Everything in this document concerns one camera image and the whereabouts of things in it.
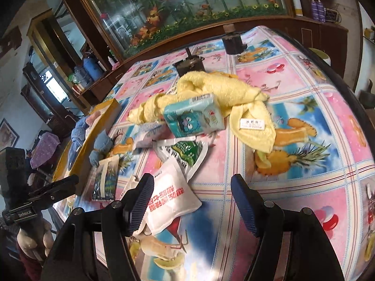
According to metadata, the large blue terry towel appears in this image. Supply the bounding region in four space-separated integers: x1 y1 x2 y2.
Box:
68 116 89 171

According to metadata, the small blue cloth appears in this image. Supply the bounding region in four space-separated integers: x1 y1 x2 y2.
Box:
89 130 114 167

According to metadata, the yellow terry towel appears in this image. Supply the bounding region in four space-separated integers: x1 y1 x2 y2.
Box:
127 71 276 154

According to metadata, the teal tissue pack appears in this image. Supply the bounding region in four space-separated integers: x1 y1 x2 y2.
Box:
163 93 225 138

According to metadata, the white pouch red lettering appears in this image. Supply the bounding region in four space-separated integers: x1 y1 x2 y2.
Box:
130 157 202 235

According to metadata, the large flower painting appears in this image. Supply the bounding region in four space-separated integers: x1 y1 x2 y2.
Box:
86 0 287 58

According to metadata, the white printed blue packet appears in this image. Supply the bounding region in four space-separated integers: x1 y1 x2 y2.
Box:
133 122 170 150

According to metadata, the green white snack packet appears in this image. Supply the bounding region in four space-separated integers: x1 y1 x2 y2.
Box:
153 136 209 181

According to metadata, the grey water jug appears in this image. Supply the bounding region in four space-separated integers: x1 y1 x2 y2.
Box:
74 66 92 88

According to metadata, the yellow cardboard box tray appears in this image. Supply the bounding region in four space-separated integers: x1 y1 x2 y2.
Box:
53 99 121 196

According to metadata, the clear zip bag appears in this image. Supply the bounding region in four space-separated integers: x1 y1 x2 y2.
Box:
92 155 120 201

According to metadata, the dark wooden cabinet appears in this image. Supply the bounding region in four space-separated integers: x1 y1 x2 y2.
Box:
62 0 348 105

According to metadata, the colourful cartoon tablecloth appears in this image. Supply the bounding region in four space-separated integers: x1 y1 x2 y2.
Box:
54 25 375 281

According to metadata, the purple spray bottle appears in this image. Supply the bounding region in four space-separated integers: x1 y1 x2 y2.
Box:
317 0 325 23
310 0 320 22

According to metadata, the left white gloved hand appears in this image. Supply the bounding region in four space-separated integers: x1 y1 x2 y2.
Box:
17 218 54 263

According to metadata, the blue water jug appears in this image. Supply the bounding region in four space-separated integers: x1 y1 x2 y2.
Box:
83 57 104 81

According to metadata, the dark jar with cork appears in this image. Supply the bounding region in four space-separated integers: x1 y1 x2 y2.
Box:
222 23 247 55

